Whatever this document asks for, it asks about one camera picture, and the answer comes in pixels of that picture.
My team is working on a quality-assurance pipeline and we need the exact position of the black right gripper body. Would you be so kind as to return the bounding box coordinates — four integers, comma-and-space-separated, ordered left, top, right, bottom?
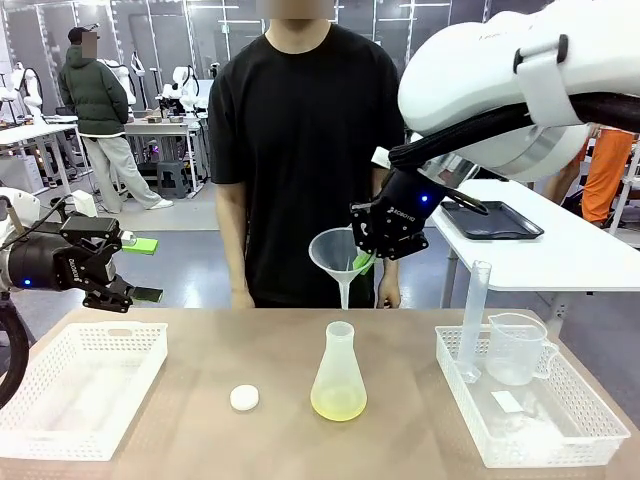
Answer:
371, 166, 446, 242

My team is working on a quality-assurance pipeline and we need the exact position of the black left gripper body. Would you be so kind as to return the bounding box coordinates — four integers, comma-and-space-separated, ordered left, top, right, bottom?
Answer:
7, 233, 121, 294

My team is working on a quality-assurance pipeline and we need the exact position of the translucent plastic funnel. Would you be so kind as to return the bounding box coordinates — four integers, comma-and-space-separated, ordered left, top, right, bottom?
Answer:
308, 227, 376, 311

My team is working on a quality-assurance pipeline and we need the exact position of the clear plastic graduated cylinder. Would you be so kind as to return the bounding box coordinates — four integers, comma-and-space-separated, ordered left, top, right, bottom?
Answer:
456, 259, 493, 385

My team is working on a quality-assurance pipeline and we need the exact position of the clear plastic measuring beaker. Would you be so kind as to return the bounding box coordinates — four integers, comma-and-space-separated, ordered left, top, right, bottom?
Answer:
484, 312, 561, 387

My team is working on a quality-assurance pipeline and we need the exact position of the conical flask with yellow liquid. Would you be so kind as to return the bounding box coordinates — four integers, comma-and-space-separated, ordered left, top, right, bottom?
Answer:
309, 321, 369, 423

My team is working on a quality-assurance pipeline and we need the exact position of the white perforated plastic basket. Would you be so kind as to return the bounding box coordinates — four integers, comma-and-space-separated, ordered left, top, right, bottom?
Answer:
433, 323, 633, 470
0, 322, 170, 462

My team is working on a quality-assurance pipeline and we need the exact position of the person's left forearm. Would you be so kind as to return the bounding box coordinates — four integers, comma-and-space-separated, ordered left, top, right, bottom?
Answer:
372, 167, 401, 284

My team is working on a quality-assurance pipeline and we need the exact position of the person's right forearm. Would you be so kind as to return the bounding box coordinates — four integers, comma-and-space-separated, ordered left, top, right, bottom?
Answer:
215, 182, 254, 295

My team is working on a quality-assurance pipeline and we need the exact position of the person's left hand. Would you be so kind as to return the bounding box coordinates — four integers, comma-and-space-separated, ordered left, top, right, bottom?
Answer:
377, 278, 403, 309

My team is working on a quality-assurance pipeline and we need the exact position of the person's right hand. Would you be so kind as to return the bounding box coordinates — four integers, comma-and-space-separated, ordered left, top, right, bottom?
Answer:
230, 287, 257, 310

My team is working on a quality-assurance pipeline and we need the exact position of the black plastic tray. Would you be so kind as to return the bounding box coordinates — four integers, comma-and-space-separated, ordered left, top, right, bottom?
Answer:
438, 199, 546, 242

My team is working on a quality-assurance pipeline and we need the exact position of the grey plastic step stool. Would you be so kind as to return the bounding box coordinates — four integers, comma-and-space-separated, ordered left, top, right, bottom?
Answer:
156, 160, 195, 198

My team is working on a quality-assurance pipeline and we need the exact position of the person in black t-shirt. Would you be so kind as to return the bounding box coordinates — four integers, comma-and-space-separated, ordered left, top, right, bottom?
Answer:
207, 0, 406, 310

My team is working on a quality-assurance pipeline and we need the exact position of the white lab desk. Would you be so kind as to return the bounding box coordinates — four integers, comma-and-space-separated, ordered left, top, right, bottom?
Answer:
0, 122, 82, 201

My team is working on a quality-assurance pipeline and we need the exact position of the white desk with robot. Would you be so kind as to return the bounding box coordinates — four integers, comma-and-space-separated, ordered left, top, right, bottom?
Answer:
124, 115, 207, 195

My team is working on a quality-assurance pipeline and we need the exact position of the person in green puffer jacket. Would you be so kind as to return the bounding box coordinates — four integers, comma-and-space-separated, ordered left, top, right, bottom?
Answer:
58, 24, 175, 214

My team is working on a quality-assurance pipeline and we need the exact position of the white side table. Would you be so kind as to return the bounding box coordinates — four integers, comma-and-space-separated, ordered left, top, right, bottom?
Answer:
429, 178, 640, 321

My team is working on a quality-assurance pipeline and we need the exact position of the white round cap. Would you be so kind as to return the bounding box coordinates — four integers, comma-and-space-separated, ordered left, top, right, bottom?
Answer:
229, 383, 262, 413

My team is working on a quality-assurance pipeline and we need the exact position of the white paper label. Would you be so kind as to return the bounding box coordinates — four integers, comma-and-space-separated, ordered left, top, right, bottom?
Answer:
490, 391, 523, 414

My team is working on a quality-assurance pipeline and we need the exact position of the mannequin with orange trousers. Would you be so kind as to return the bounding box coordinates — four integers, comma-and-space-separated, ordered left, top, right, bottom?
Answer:
582, 127, 637, 227

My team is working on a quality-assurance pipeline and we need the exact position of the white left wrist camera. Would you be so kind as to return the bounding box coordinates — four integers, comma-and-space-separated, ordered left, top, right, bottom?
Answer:
69, 189, 99, 219

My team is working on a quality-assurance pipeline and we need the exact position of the black sleeved cable bundle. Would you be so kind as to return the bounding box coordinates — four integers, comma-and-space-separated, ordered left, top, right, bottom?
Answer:
388, 92, 640, 169

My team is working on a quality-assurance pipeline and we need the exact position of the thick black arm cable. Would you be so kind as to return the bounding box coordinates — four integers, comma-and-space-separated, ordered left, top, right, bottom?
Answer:
0, 298, 30, 410

